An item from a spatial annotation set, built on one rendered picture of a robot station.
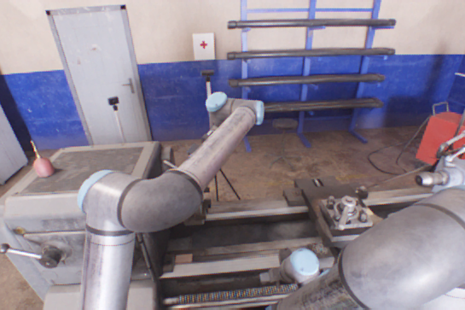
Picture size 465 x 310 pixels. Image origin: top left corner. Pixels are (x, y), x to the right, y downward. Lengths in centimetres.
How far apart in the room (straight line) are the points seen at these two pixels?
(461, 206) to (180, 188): 47
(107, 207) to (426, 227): 55
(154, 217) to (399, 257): 42
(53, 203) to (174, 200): 70
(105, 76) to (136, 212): 387
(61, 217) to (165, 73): 327
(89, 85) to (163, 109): 119
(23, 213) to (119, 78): 329
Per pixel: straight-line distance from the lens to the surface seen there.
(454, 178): 177
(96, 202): 59
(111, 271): 65
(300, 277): 93
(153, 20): 405
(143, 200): 52
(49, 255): 120
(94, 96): 448
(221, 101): 96
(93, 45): 429
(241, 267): 130
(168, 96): 418
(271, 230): 161
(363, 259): 41
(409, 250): 39
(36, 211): 118
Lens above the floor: 190
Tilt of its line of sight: 30 degrees down
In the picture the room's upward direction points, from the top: 2 degrees counter-clockwise
